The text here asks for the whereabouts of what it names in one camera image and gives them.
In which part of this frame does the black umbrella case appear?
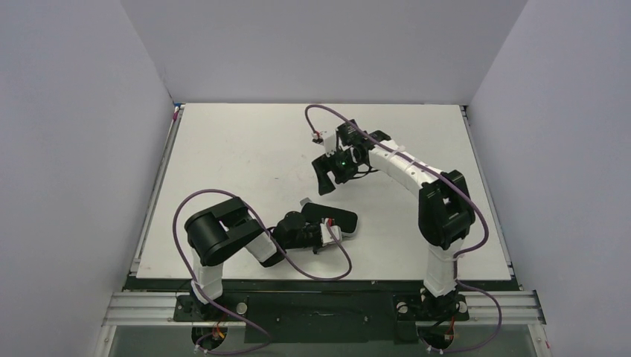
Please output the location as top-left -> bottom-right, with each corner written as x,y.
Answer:
301,199 -> 359,238

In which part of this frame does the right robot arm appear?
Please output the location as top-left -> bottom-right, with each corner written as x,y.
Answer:
312,123 -> 475,321

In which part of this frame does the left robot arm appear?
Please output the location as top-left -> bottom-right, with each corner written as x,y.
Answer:
185,197 -> 323,305

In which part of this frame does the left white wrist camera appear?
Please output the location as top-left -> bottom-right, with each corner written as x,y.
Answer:
320,218 -> 342,246

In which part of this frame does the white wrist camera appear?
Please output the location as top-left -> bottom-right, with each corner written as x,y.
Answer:
320,218 -> 342,246
312,131 -> 339,156

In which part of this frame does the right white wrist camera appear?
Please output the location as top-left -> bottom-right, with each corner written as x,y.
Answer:
312,131 -> 339,156

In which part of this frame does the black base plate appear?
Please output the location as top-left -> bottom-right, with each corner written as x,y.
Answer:
173,292 -> 470,345

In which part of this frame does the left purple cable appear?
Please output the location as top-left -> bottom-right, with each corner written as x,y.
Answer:
172,189 -> 353,356

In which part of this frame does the purple cable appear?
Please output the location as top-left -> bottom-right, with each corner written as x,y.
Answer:
304,104 -> 503,355
172,189 -> 353,356

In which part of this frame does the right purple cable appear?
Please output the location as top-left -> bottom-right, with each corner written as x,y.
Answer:
304,104 -> 503,355

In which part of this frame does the aluminium rail frame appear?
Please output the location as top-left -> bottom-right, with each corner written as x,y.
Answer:
102,291 -> 545,327

